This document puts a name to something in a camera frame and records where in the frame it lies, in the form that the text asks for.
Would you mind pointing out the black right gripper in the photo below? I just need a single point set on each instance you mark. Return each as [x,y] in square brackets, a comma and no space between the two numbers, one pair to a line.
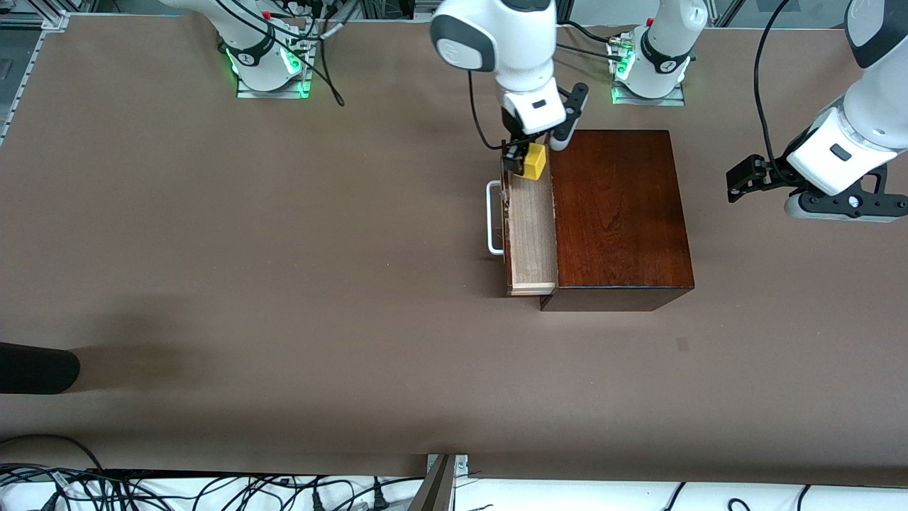
[514,137]

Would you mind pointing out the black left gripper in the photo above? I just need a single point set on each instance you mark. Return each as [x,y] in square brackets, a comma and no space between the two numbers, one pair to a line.
[772,174]

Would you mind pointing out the yellow block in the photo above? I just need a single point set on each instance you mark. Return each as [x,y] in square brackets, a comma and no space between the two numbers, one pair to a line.
[537,157]

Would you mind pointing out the wooden drawer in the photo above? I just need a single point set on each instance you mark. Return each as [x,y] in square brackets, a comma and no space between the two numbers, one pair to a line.
[532,234]

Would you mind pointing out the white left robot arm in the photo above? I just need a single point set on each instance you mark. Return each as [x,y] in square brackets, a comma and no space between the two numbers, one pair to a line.
[656,81]

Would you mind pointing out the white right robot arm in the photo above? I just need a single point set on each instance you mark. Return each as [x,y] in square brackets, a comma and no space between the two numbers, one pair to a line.
[525,42]

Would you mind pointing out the dark brown wooden box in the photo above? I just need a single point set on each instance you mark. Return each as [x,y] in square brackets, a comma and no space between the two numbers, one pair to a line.
[617,213]

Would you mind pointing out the brown paper table cover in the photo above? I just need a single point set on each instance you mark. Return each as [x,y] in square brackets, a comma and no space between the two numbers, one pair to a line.
[425,355]

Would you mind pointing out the black power plug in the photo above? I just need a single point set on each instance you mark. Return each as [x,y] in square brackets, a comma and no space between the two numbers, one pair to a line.
[318,500]
[379,498]

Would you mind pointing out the black rounded object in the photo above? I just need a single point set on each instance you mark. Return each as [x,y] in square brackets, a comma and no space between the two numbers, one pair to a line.
[35,369]

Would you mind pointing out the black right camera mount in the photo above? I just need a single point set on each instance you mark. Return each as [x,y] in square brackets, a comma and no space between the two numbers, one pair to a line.
[576,103]

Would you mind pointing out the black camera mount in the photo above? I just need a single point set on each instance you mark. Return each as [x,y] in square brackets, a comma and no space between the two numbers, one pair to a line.
[576,103]
[830,204]

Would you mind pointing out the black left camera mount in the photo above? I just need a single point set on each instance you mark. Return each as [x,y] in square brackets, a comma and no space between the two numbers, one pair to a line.
[830,204]

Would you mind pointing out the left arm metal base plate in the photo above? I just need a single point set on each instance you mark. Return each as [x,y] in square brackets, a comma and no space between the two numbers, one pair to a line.
[649,101]

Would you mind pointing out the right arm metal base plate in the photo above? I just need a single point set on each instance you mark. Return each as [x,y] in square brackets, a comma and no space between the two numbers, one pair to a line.
[273,94]

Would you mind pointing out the metal camera post bracket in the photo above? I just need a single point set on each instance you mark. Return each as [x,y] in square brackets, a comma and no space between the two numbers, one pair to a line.
[436,490]

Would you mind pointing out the aluminium table edge rail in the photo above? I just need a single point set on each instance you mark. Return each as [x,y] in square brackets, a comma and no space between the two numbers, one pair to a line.
[57,20]

